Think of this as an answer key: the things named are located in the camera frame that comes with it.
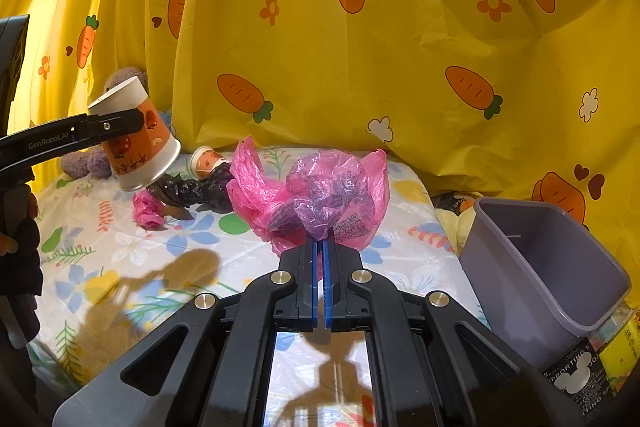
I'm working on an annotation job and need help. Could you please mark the yellow carrot print curtain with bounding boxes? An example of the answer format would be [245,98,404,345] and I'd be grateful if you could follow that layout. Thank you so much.
[0,0,640,253]

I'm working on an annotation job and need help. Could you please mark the black plastic bag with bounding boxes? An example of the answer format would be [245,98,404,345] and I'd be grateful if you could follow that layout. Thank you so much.
[146,162,236,214]

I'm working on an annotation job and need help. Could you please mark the large pink plastic bag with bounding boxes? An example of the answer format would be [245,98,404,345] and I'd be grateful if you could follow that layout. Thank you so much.
[226,136,390,255]

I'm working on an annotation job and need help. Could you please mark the person's left hand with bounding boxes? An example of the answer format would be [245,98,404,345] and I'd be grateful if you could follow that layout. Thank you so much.
[0,231,21,259]

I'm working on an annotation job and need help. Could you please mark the small paper cup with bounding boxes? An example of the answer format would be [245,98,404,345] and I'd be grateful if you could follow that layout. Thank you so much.
[189,146,228,180]

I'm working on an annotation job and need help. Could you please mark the small pink plastic bag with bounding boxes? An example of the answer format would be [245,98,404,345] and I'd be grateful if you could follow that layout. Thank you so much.
[132,192,167,229]

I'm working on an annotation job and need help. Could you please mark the orange print paper cup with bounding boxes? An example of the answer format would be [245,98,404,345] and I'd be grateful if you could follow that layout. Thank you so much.
[87,75,181,192]

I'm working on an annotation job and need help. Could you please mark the floral plastic tablecloth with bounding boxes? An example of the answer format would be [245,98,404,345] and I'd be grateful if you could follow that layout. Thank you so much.
[27,146,493,427]

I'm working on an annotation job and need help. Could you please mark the pastel tissue pack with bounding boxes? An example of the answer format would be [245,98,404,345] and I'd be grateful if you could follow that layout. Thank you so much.
[590,307,631,343]

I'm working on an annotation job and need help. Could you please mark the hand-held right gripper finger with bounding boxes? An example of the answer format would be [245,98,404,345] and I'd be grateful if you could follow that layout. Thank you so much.
[322,227,576,427]
[52,239,319,427]

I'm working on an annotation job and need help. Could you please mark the grey plastic bin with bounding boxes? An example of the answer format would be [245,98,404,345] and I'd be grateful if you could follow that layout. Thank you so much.
[459,197,632,370]

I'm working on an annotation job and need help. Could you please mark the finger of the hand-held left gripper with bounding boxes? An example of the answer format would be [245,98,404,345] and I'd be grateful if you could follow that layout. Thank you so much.
[0,108,147,178]

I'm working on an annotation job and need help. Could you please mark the yellow tissue pack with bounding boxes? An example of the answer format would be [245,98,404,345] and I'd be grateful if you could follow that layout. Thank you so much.
[600,312,640,383]

